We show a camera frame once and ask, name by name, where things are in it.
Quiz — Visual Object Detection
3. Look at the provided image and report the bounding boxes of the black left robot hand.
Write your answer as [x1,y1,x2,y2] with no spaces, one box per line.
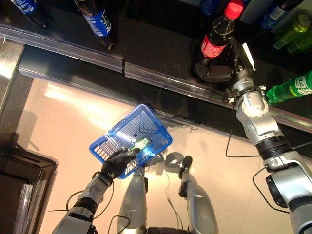
[100,147,141,180]

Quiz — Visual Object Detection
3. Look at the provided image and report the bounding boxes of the green soda can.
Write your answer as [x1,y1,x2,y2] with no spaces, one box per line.
[273,11,312,49]
[287,34,312,55]

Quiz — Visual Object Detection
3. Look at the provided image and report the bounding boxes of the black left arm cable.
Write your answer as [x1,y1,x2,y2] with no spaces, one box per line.
[47,172,115,220]

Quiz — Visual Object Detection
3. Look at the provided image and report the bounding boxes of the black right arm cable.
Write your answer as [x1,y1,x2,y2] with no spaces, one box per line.
[225,128,312,215]

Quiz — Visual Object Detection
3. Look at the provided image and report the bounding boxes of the blue plastic shopping basket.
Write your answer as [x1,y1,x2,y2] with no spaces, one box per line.
[89,104,173,180]

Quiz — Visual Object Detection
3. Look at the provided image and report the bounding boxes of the green Sprite bottle yellow cap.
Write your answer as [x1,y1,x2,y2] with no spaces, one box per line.
[265,70,312,106]

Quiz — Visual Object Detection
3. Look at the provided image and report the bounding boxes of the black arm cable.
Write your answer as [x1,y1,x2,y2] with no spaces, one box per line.
[225,128,312,215]
[47,172,115,220]

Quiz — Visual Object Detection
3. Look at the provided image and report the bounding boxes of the silver left robot leg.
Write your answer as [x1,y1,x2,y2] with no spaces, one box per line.
[116,170,149,234]

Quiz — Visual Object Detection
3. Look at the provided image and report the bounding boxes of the black leg cable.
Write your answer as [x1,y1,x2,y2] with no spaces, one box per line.
[107,168,186,234]

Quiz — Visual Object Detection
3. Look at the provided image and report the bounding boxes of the Coca-Cola bottle red label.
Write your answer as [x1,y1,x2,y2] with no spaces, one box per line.
[192,0,245,78]

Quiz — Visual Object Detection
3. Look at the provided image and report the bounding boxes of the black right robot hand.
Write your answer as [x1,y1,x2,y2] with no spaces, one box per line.
[195,36,256,83]

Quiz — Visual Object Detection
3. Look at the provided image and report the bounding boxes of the black floor stand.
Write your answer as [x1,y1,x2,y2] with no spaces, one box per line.
[0,143,59,234]

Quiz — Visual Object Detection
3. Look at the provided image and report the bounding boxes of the black robot waist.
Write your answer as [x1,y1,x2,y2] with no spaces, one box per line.
[146,226,190,234]

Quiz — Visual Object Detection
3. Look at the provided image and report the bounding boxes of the green drink can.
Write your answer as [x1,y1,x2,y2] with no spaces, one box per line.
[133,137,151,151]

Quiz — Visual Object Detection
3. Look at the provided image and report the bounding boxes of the glossy dark side shelf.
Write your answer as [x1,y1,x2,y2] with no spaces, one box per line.
[0,39,26,113]

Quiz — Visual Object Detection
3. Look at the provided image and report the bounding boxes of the Pepsi cola bottle blue cap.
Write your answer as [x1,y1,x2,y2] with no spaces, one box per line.
[199,0,222,17]
[74,0,119,51]
[9,0,53,29]
[259,0,295,31]

